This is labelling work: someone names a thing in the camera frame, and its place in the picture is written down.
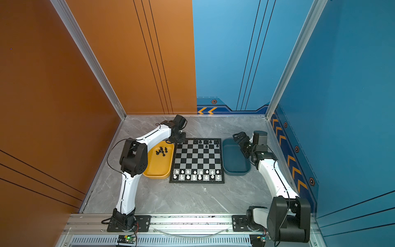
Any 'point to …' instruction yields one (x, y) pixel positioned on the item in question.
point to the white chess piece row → (196, 175)
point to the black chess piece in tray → (163, 154)
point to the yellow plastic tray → (160, 160)
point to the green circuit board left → (126, 239)
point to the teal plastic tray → (234, 161)
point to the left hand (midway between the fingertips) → (182, 138)
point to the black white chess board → (197, 160)
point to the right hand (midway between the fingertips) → (235, 140)
